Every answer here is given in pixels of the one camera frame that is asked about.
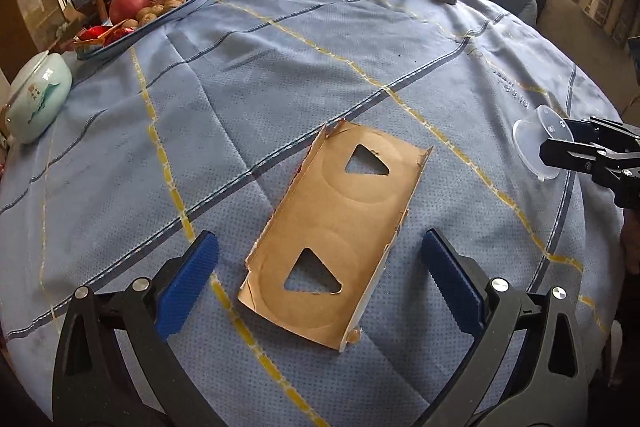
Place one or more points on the celadon lidded jar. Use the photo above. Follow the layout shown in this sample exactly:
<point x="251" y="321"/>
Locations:
<point x="40" y="97"/>

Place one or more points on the red pomegranate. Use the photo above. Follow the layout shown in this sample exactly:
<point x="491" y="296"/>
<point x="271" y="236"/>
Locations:
<point x="132" y="4"/>

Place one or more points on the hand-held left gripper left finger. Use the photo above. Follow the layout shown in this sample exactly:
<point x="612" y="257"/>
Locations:
<point x="187" y="287"/>

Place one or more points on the person's right hand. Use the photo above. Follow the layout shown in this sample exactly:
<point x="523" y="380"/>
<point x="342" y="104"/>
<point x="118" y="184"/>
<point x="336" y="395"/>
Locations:
<point x="632" y="247"/>

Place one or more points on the pile of walnuts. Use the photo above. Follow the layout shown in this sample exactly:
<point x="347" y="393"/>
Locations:
<point x="155" y="11"/>

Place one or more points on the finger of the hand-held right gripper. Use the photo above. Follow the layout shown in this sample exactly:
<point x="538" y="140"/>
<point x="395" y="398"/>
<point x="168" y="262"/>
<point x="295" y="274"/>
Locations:
<point x="607" y="129"/>
<point x="567" y="154"/>

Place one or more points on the red foil packet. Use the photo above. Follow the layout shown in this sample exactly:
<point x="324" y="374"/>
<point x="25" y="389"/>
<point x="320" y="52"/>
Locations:
<point x="97" y="34"/>

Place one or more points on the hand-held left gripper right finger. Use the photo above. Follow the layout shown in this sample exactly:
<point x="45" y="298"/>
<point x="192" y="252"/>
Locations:
<point x="452" y="282"/>

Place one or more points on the brown cardboard cup carrier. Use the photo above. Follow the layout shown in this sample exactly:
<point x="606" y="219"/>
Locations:
<point x="340" y="212"/>

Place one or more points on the blue checked tablecloth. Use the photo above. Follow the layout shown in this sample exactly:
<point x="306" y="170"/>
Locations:
<point x="250" y="107"/>

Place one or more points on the clear plastic lid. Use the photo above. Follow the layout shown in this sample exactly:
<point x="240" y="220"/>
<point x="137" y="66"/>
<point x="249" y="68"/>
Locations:
<point x="530" y="142"/>

